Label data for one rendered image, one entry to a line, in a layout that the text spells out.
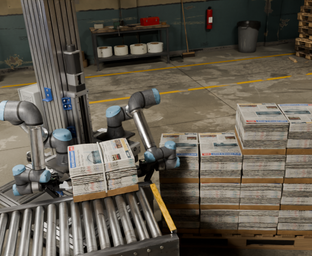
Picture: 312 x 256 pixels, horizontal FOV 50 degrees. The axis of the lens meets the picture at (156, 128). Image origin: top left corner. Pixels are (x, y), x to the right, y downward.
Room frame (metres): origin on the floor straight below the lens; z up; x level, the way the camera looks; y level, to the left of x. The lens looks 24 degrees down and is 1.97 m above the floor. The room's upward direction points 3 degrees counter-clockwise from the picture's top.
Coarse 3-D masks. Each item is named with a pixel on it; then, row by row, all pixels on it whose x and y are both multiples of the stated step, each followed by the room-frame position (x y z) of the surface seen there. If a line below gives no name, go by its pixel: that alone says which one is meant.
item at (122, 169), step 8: (104, 144) 1.88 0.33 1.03; (112, 144) 1.86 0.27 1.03; (120, 144) 1.85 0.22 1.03; (128, 144) 1.85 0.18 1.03; (112, 152) 1.76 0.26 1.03; (120, 152) 1.75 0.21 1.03; (128, 152) 1.74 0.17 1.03; (112, 160) 1.67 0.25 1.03; (120, 160) 1.66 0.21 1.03; (128, 160) 1.67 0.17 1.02; (112, 168) 1.65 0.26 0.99; (120, 168) 1.65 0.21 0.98; (128, 168) 1.67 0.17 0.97; (136, 168) 1.68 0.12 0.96; (112, 176) 1.64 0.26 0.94; (120, 176) 1.66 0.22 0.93; (128, 176) 1.67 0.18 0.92; (136, 176) 1.68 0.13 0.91; (112, 184) 1.65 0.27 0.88; (120, 184) 1.66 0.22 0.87; (128, 184) 1.67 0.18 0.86
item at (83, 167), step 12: (84, 144) 1.88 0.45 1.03; (72, 156) 1.73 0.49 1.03; (84, 156) 1.72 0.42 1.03; (72, 168) 1.60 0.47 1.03; (84, 168) 1.61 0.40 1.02; (96, 168) 1.62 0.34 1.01; (72, 180) 1.59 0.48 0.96; (84, 180) 1.61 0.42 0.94; (96, 180) 1.62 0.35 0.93; (84, 192) 1.61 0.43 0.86; (96, 192) 1.62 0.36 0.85
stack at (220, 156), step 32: (192, 160) 2.03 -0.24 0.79; (224, 160) 2.01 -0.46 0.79; (256, 160) 1.99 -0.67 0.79; (288, 160) 1.97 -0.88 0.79; (192, 192) 2.03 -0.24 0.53; (224, 192) 2.00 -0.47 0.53; (256, 192) 1.98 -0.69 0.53; (288, 192) 1.97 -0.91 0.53; (192, 224) 2.03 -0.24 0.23; (224, 224) 2.00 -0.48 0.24; (256, 224) 1.99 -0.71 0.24; (288, 224) 1.96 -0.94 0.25
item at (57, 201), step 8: (144, 184) 1.75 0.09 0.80; (144, 192) 1.74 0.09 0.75; (152, 192) 1.75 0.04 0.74; (48, 200) 1.64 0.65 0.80; (56, 200) 1.63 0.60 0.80; (64, 200) 1.63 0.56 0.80; (136, 200) 1.72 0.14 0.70; (0, 208) 1.58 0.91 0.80; (8, 208) 1.58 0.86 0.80; (16, 208) 1.57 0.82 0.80; (24, 208) 1.57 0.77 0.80; (32, 208) 1.58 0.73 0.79; (56, 208) 1.61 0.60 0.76; (80, 208) 1.64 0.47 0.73; (104, 208) 1.68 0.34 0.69; (56, 216) 1.61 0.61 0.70; (8, 224) 1.54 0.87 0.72; (32, 224) 1.57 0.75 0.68
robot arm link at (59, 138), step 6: (54, 132) 2.05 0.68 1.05; (60, 132) 2.05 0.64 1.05; (66, 132) 2.06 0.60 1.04; (54, 138) 2.02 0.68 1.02; (60, 138) 2.01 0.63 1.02; (66, 138) 2.02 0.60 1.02; (54, 144) 2.01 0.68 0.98; (60, 144) 2.01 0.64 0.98; (66, 144) 2.01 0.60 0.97; (72, 144) 2.06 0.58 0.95; (60, 150) 2.01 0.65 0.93; (66, 150) 2.01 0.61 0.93
